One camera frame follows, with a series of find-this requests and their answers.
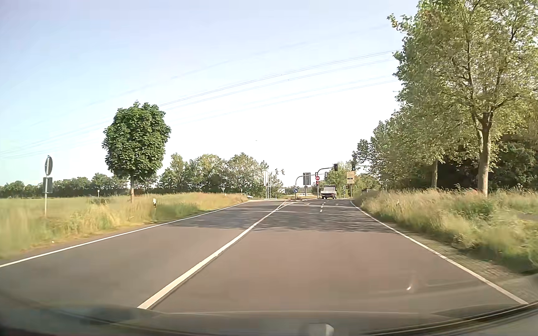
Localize tall grass verge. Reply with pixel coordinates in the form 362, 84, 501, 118
354, 189, 538, 274

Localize car's own bonnet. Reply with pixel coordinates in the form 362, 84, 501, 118
0, 288, 538, 336

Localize row of trees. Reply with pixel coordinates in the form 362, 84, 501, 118
0, 152, 285, 200

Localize overhead wires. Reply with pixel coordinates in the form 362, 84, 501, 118
0, 49, 398, 160

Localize grass field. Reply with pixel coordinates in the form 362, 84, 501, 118
0, 192, 249, 263

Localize road sign seen from behind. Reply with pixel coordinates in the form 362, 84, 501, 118
42, 155, 54, 218

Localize large tree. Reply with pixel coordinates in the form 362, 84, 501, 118
387, 0, 538, 197

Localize wood of trees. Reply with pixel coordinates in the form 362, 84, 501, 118
352, 100, 538, 193

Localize round-crowned tree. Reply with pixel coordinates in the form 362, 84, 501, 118
102, 101, 172, 203

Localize grey asphalt road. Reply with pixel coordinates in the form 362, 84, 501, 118
0, 198, 538, 323

